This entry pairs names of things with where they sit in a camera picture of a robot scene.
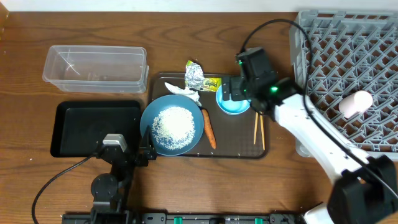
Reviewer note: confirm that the black plastic tray bin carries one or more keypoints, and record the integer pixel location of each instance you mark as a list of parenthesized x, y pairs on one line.
[(81, 126)]

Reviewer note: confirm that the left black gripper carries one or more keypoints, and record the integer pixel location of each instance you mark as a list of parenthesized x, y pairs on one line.
[(149, 150)]

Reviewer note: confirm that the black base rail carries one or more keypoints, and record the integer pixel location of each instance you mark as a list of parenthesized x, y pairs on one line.
[(162, 218)]

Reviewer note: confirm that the light blue bowl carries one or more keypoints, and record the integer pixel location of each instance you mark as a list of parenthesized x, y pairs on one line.
[(231, 107)]

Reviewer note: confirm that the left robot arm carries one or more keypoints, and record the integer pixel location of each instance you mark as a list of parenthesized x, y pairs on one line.
[(110, 191)]

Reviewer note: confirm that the clear plastic bin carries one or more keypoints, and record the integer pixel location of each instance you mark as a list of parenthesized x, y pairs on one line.
[(97, 68)]

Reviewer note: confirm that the pile of white rice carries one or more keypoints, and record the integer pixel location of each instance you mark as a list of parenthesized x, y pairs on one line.
[(173, 128)]

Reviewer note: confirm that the orange carrot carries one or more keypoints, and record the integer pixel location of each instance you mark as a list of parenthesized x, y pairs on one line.
[(208, 128)]

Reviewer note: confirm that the white pink cup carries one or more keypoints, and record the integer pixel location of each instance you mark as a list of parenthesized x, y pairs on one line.
[(356, 103)]

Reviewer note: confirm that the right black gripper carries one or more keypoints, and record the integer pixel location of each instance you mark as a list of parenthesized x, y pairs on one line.
[(233, 83)]

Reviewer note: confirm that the brown serving tray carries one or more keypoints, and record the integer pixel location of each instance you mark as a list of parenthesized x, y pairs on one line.
[(233, 133)]

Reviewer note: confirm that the crumpled foil wrapper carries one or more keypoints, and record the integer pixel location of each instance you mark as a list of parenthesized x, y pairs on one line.
[(193, 75)]

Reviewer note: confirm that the grey dishwasher rack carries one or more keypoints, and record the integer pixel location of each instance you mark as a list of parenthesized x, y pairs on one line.
[(350, 51)]

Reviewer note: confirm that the crumpled white tissue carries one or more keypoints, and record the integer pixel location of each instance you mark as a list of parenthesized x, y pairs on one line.
[(192, 94)]

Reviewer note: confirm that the dark blue plate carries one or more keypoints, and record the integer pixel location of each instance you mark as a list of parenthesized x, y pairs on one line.
[(163, 103)]

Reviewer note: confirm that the yellow green snack packet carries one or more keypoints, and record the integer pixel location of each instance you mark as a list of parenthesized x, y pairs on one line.
[(211, 84)]

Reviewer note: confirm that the wooden chopstick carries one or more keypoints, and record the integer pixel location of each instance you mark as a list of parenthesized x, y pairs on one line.
[(255, 128), (262, 132)]

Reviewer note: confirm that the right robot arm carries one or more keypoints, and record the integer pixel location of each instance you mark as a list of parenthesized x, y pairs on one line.
[(364, 188)]

